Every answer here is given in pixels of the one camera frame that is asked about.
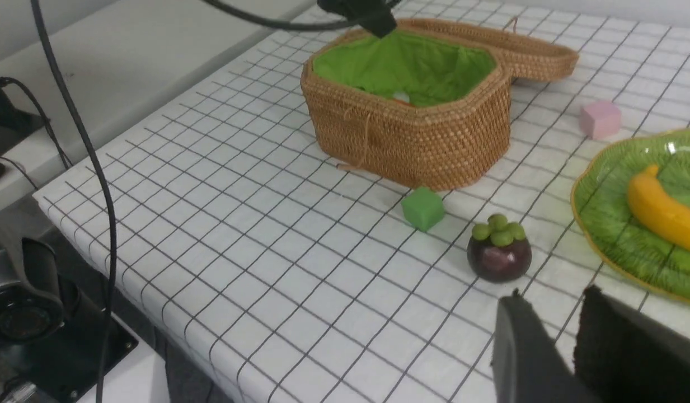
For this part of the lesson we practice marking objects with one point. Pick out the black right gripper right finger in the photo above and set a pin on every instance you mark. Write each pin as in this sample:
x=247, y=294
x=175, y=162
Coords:
x=622, y=355

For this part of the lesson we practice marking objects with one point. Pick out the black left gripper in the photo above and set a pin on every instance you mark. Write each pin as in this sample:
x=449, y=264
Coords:
x=375, y=17

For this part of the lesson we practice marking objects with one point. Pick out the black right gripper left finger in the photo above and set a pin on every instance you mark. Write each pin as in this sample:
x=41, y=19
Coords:
x=525, y=363

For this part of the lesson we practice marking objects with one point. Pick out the orange plastic carrot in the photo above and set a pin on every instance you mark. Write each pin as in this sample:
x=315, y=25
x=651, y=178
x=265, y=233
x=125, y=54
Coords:
x=402, y=98

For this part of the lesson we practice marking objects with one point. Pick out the purple plastic mangosteen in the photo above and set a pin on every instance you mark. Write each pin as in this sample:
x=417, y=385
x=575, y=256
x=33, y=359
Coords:
x=498, y=251

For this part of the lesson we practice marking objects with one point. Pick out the yellow plastic banana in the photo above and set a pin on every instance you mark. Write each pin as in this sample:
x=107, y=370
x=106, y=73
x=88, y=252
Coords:
x=661, y=214

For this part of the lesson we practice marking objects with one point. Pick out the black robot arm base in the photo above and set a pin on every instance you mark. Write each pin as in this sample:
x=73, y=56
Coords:
x=51, y=333

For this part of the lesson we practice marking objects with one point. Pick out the woven wicker basket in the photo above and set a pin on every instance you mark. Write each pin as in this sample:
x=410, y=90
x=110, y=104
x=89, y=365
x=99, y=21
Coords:
x=443, y=143

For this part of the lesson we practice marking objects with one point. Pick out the green glass leaf plate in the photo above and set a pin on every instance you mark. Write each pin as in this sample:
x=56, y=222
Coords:
x=601, y=210

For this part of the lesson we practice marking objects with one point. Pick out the woven wicker basket lid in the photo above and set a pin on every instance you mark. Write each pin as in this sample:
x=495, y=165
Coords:
x=440, y=57

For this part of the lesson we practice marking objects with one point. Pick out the green foam cube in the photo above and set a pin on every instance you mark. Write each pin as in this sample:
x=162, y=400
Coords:
x=423, y=208

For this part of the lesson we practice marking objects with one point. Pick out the pink foam cube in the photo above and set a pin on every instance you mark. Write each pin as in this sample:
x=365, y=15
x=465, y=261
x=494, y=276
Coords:
x=600, y=119

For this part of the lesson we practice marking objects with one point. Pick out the white checkered tablecloth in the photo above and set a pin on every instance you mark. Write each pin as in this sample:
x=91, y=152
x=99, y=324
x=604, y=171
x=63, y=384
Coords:
x=287, y=280

